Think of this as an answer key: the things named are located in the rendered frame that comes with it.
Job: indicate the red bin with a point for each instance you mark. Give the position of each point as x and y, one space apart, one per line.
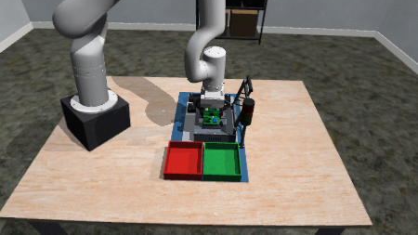
183 161

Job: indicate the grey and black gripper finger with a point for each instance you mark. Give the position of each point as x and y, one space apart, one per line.
221 110
198 106

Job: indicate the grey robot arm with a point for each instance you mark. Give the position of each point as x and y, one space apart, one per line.
86 22

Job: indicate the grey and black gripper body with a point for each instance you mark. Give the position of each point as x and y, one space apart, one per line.
212 105

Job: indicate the green bin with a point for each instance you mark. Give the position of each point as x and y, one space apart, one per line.
222 162

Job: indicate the green circuit board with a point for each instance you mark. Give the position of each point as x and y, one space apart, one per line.
210 116

